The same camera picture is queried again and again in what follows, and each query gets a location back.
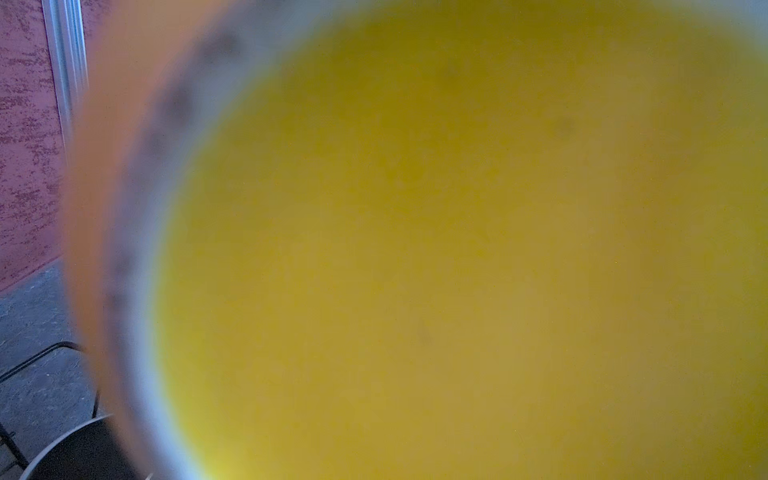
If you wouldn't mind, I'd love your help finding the yellow mug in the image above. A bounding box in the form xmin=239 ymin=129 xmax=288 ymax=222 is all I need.
xmin=64 ymin=1 xmax=767 ymax=479

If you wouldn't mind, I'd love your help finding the black mug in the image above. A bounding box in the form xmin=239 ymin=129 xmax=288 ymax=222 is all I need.
xmin=20 ymin=415 xmax=152 ymax=480

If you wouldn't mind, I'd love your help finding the aluminium corner post left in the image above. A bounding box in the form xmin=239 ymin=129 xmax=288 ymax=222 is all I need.
xmin=41 ymin=0 xmax=88 ymax=147

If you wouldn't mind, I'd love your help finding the black wire dish rack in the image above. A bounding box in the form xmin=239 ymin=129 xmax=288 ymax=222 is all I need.
xmin=1 ymin=341 xmax=97 ymax=479

